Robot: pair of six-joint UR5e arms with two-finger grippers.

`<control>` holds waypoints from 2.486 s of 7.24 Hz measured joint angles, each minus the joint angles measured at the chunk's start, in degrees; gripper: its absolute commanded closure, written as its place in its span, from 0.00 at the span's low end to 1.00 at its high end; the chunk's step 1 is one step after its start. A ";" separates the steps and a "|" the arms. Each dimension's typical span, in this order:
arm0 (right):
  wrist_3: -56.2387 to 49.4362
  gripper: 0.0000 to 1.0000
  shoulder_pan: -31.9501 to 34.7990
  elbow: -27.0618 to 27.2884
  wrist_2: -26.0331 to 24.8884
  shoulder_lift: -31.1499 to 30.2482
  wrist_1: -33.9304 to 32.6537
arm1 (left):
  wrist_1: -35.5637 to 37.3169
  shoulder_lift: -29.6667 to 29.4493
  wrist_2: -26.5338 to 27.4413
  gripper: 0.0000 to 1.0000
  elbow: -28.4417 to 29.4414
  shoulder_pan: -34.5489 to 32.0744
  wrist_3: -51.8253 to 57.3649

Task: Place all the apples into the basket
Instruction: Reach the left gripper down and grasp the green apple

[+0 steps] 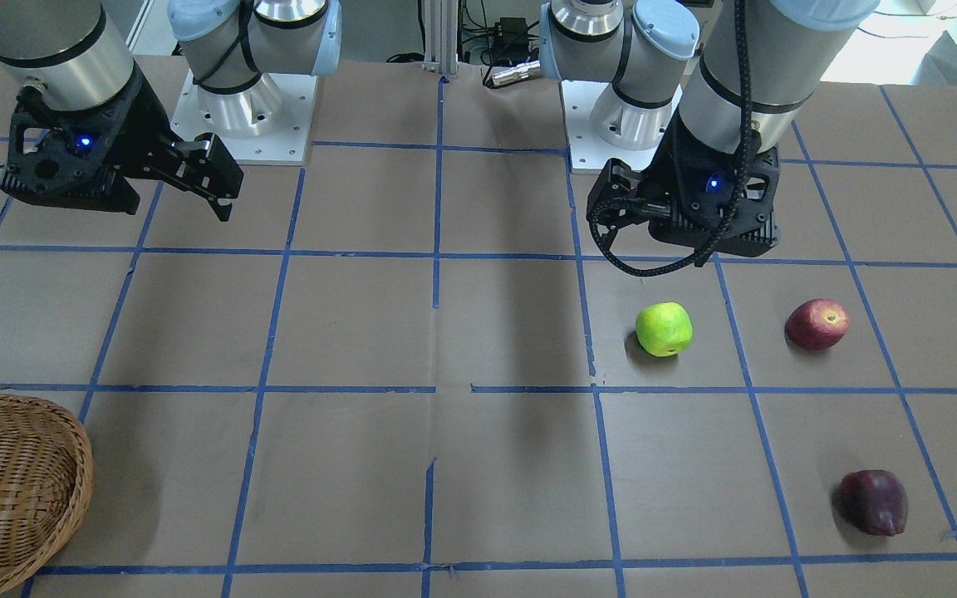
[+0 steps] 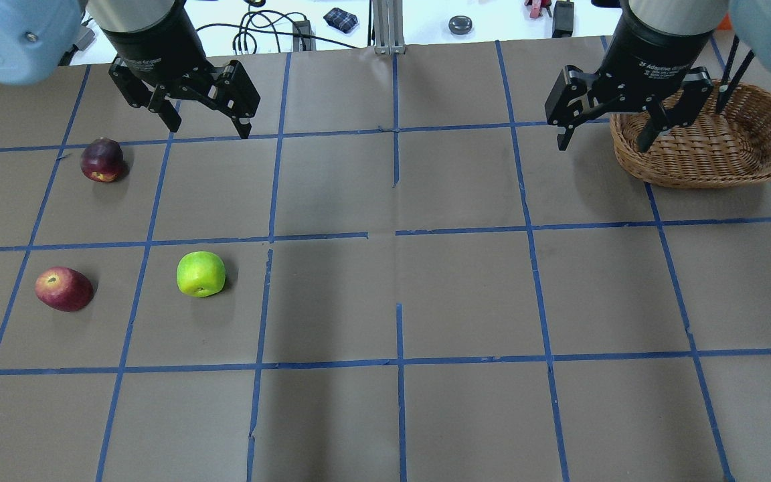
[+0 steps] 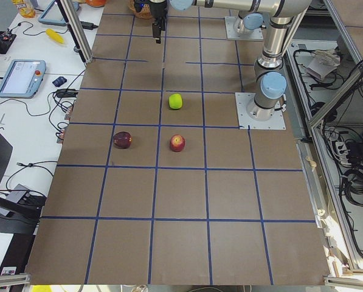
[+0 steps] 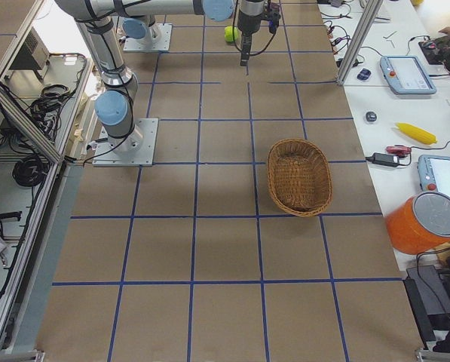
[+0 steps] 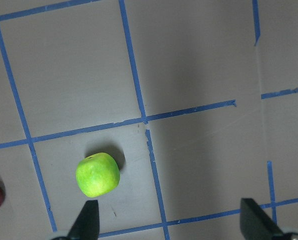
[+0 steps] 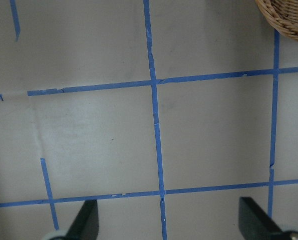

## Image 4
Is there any teach pendant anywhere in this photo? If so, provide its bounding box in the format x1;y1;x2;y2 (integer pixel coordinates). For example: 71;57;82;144
418;155;450;197
379;56;436;95

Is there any aluminium side frame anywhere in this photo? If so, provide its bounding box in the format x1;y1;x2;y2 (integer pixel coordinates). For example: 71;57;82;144
0;1;93;351

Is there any black cable coil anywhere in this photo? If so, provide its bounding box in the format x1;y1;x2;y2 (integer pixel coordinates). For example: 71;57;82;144
12;155;44;188

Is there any orange cylinder container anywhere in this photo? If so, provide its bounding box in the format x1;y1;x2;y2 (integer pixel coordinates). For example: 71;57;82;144
385;192;450;255

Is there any upper teach pendant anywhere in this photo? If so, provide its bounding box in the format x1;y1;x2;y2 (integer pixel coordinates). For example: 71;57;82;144
379;56;436;95

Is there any black power adapter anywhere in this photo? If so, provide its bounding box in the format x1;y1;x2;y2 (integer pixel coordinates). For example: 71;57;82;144
366;152;400;167

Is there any yellow toy corn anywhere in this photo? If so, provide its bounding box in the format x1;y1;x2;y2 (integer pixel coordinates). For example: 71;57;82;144
395;122;437;145

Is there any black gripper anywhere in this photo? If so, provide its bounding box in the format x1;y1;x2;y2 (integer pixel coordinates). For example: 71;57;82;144
237;0;281;66

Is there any red small device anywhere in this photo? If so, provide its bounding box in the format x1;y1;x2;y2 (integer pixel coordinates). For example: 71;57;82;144
385;145;412;158

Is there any oval wicker basket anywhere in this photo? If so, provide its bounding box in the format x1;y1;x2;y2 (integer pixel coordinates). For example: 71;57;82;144
267;138;332;217

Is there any small black round device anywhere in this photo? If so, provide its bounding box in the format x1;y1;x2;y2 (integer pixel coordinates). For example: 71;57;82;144
365;111;378;123

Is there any black box on floor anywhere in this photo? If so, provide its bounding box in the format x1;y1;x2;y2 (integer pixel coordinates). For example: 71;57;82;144
403;265;450;344

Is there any lower teach pendant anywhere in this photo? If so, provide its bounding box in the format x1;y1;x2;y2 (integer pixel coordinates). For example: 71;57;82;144
418;155;450;197

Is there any aluminium frame post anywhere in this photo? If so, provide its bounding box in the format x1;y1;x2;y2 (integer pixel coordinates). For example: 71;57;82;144
336;0;383;86

